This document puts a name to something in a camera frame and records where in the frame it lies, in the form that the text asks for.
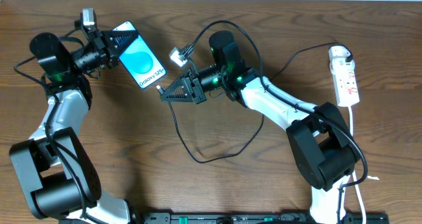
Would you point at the white power strip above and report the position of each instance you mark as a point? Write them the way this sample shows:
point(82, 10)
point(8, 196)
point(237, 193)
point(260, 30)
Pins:
point(342, 67)

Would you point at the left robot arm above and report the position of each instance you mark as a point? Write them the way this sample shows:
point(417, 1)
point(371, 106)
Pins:
point(56, 175)

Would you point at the small white paper scrap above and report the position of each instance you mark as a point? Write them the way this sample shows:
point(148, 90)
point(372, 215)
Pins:
point(373, 178)

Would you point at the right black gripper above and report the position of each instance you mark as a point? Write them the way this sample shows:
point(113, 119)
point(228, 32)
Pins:
point(195, 86)

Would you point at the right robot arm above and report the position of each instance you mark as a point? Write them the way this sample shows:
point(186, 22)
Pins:
point(324, 151)

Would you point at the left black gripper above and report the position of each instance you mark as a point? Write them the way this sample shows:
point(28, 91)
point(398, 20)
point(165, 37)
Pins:
point(105, 48)

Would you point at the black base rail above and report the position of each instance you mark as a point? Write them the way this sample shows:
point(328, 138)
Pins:
point(225, 218)

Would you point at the blue Galaxy smartphone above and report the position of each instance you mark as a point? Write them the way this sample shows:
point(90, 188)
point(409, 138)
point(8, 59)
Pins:
point(139, 60)

